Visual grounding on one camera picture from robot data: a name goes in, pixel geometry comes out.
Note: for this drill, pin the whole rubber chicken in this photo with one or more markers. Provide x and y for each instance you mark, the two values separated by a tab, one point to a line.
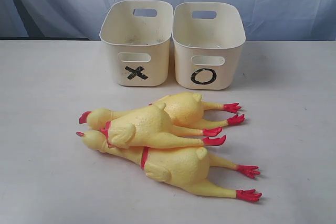
185	167
185	109

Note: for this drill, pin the cream bin marked X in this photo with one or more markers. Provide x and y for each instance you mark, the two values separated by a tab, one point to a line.
136	39

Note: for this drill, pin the cream bin marked O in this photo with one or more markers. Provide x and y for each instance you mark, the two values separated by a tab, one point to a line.
208	39

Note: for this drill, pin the broken chicken body half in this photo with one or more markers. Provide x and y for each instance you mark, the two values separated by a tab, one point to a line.
151	126

